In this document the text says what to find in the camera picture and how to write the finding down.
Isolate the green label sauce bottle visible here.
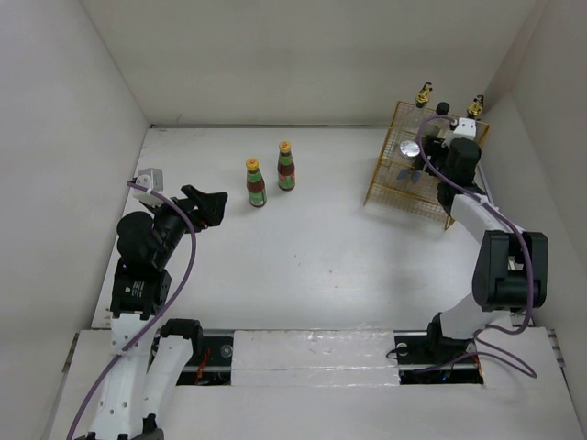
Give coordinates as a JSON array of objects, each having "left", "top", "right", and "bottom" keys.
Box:
[
  {"left": 246, "top": 158, "right": 267, "bottom": 208},
  {"left": 277, "top": 141, "right": 295, "bottom": 191}
]

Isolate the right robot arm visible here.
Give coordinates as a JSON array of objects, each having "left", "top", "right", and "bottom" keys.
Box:
[{"left": 392, "top": 135, "right": 548, "bottom": 370}]

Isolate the white silver-lid jar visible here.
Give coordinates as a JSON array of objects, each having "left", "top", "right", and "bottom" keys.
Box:
[{"left": 398, "top": 140, "right": 420, "bottom": 166}]

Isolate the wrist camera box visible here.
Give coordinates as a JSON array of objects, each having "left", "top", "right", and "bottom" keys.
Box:
[
  {"left": 132, "top": 168, "right": 163, "bottom": 207},
  {"left": 447, "top": 117, "right": 477, "bottom": 140}
]

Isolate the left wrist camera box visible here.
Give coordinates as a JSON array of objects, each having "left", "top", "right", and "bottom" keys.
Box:
[{"left": 132, "top": 168, "right": 163, "bottom": 207}]

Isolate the glass bottle with dark sauce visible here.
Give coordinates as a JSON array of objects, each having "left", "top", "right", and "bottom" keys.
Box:
[{"left": 435, "top": 101, "right": 450, "bottom": 118}]

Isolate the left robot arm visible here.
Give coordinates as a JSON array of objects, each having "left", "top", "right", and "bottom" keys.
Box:
[{"left": 67, "top": 177, "right": 228, "bottom": 439}]

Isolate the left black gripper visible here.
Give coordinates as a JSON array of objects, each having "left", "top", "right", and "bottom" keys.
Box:
[{"left": 145, "top": 183, "right": 227, "bottom": 265}]

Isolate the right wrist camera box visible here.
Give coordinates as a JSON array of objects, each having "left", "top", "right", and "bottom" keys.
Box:
[{"left": 447, "top": 117, "right": 477, "bottom": 140}]

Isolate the black cap red label bottle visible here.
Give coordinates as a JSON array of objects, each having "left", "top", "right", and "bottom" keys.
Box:
[{"left": 466, "top": 94, "right": 484, "bottom": 120}]

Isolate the gold wire rack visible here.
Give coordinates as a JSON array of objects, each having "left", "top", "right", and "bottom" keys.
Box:
[{"left": 364, "top": 101, "right": 490, "bottom": 228}]

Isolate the clear glass pourer bottle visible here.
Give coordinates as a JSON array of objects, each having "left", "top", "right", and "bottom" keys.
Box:
[{"left": 415, "top": 82, "right": 433, "bottom": 118}]

